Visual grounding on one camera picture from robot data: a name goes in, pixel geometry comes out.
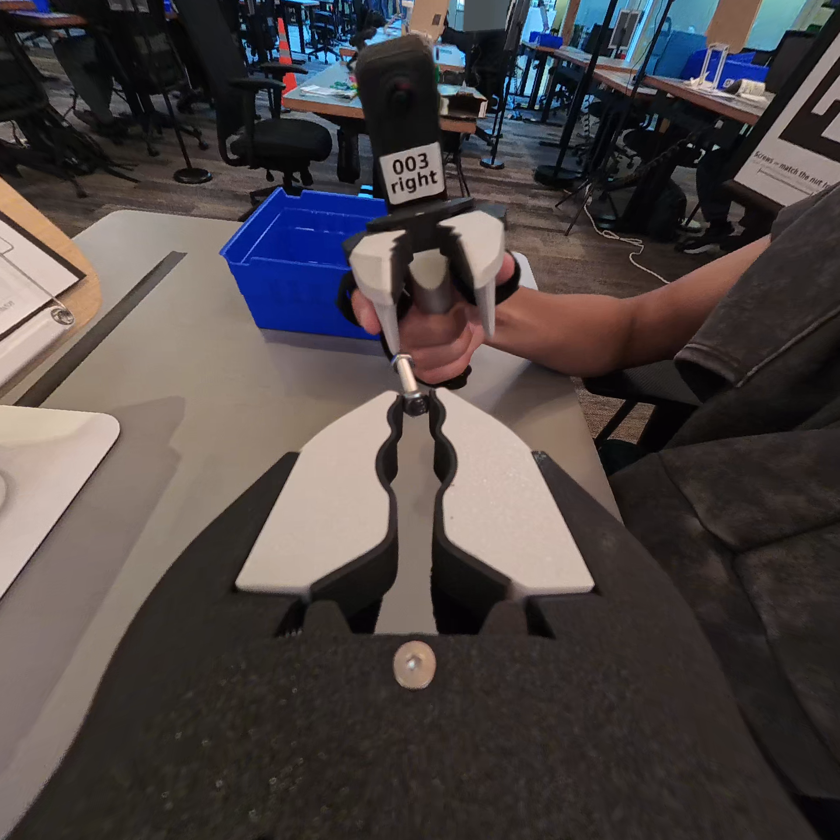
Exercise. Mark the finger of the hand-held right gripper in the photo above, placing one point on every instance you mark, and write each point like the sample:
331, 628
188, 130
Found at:
374, 269
482, 249

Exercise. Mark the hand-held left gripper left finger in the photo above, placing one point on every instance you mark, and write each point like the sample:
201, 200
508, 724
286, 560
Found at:
315, 518

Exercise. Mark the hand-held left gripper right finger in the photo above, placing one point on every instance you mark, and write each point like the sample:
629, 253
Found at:
512, 518

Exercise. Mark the blue plastic bin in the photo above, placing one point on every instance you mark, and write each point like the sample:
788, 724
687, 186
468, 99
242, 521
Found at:
295, 275

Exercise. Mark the steel hex nut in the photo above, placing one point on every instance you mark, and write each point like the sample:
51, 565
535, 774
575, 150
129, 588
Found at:
402, 361

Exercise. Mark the steel hex bolt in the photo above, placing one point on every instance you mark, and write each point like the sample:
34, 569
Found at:
408, 384

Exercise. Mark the person's right forearm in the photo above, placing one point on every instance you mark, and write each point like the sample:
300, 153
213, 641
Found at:
623, 321

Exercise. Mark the grey desk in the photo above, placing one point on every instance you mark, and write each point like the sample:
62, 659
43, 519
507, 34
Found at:
229, 394

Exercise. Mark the person's right hand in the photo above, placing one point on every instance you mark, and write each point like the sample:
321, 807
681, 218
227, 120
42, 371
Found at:
439, 341

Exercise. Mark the tan cardboard board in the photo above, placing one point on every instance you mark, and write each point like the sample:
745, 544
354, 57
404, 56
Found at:
426, 16

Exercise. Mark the orange cone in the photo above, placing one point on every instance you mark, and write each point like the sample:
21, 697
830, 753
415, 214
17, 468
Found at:
287, 62

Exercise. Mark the black light stand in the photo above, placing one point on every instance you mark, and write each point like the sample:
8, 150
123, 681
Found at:
577, 98

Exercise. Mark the wooden background table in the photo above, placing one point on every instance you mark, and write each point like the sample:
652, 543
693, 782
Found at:
689, 88

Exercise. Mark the wooden document stand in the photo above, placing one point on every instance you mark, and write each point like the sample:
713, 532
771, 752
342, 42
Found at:
39, 459

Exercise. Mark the black framed marker sign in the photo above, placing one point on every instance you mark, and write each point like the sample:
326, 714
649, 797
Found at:
794, 131

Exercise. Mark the tan and black board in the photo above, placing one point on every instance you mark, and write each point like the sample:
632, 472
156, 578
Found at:
735, 23

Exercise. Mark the printed instruction sheet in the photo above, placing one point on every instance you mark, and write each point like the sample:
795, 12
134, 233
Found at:
26, 275

